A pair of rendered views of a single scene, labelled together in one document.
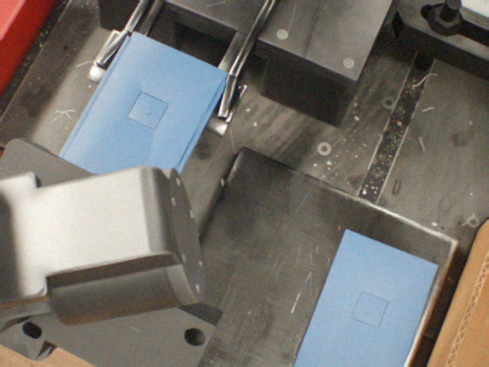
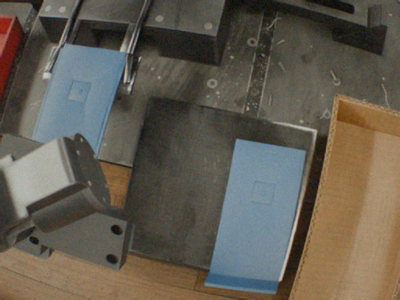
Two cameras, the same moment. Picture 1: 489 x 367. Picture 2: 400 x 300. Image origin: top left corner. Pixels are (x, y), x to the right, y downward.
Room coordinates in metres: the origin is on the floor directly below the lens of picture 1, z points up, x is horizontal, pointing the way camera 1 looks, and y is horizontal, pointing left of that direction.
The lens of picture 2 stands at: (-0.06, -0.09, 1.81)
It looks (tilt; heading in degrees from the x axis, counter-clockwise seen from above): 73 degrees down; 10
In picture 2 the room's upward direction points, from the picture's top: 12 degrees counter-clockwise
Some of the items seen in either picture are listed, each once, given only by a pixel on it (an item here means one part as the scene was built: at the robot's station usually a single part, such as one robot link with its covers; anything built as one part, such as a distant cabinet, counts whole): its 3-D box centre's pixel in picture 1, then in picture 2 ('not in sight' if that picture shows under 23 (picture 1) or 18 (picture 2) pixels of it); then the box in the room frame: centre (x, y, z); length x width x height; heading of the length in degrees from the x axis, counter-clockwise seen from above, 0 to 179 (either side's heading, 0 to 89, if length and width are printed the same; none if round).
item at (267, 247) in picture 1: (306, 295); (218, 193); (0.17, -0.06, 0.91); 0.17 x 0.16 x 0.02; 76
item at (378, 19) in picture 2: not in sight; (360, 23); (0.34, -0.22, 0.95); 0.06 x 0.03 x 0.09; 76
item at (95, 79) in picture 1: (127, 40); (62, 50); (0.30, 0.10, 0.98); 0.07 x 0.02 x 0.01; 166
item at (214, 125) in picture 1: (230, 84); (130, 58); (0.28, 0.02, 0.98); 0.07 x 0.02 x 0.01; 166
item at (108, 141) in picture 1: (127, 141); (69, 115); (0.22, 0.08, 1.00); 0.15 x 0.07 x 0.03; 166
